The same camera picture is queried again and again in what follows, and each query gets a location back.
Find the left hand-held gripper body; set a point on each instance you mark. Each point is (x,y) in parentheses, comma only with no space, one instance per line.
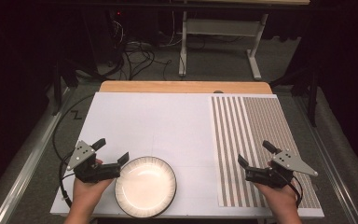
(84,169)

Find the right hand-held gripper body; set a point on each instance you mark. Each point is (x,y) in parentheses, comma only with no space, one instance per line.
(279,177)

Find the white plate with dark rim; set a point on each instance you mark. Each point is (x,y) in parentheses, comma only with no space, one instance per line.
(146,186)

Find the person's right hand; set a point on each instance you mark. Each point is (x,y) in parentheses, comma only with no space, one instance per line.
(282,199)

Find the person's left hand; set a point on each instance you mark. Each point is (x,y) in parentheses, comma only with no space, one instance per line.
(87,194)

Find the striped grey placemat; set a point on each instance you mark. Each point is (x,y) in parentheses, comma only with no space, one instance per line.
(245,130)

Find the white board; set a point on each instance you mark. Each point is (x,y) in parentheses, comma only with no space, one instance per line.
(149,124)

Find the black stand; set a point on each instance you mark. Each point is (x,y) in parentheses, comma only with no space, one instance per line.
(57,90)
(313,93)

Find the wooden table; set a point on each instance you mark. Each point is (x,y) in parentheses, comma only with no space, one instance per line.
(183,87)

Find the metal floor rail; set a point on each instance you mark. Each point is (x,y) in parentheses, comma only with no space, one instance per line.
(332,168)
(28,171)

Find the white desk frame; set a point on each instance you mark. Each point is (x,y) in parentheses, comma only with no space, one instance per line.
(220,27)

